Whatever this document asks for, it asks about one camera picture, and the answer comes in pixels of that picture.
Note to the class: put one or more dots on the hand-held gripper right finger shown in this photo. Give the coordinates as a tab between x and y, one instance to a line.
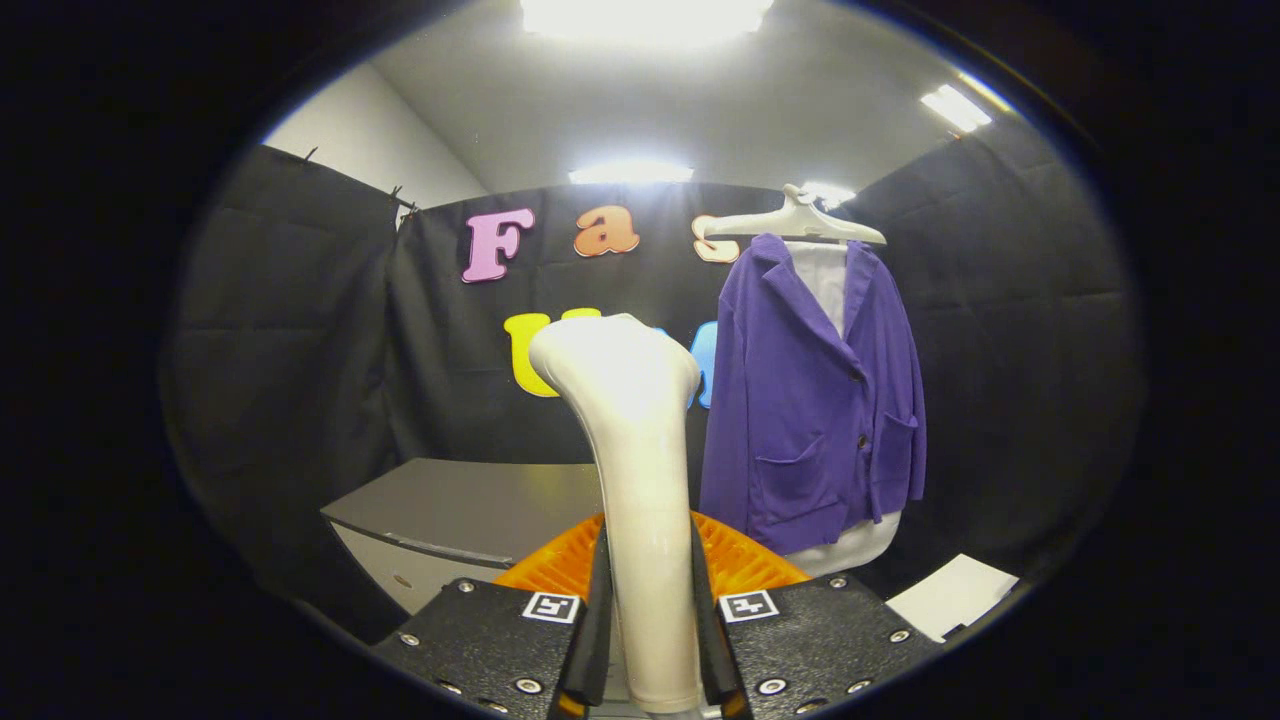
708	630

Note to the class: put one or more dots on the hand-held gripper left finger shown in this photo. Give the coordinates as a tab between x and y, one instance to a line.
597	630

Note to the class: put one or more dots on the white garment steamer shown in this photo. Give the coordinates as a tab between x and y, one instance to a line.
635	420

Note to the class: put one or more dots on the purple jacket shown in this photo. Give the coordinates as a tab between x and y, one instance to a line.
800	400

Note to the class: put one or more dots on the white shirt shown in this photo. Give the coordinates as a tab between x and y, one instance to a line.
825	275

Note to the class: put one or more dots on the white clothes hanger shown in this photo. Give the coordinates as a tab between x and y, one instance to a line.
800	220

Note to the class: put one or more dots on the grey cabinet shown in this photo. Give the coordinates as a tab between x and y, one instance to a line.
470	495

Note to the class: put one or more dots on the white paper sheet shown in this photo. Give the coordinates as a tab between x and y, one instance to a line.
950	595

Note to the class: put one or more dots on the large ceiling light panel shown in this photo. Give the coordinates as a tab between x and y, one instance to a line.
645	15

